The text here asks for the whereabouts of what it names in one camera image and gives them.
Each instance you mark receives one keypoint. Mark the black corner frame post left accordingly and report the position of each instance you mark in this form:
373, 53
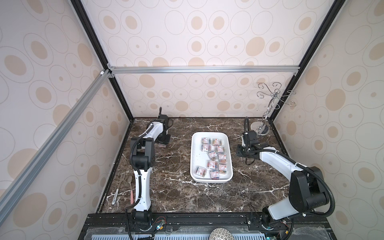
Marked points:
94, 40

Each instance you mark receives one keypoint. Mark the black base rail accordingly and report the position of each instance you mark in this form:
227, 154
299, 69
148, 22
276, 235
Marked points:
199, 226

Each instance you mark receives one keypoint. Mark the paper clip box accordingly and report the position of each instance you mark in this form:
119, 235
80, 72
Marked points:
219, 149
212, 165
200, 171
206, 147
222, 169
213, 156
222, 158
206, 141
216, 142

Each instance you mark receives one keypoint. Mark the metal mesh ball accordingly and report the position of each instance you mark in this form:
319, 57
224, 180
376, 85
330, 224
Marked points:
221, 234

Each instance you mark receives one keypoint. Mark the spoon with pink handle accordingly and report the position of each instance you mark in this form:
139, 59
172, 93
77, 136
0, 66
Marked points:
129, 180

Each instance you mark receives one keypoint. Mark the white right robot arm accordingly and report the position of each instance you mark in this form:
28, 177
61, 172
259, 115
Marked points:
308, 191

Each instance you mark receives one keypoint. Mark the diagonal aluminium rail left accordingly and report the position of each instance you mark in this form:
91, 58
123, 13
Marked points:
20, 185

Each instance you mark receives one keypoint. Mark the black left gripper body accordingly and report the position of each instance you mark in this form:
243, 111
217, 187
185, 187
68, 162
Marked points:
163, 138

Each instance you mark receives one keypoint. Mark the black corner frame post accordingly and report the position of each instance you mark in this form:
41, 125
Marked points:
324, 28
94, 40

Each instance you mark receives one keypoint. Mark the horizontal aluminium rail back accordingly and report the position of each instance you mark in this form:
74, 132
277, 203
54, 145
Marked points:
205, 69

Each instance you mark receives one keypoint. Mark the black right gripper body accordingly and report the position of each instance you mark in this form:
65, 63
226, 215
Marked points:
247, 134

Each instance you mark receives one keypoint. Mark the white plastic storage tray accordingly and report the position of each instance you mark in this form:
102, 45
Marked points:
199, 158

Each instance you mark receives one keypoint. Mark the black corner frame post right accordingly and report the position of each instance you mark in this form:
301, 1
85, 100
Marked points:
324, 28

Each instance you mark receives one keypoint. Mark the silver wire hook stand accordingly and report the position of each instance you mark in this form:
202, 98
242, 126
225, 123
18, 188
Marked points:
276, 95

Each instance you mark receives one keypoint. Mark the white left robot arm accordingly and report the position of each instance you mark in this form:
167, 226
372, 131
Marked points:
142, 159

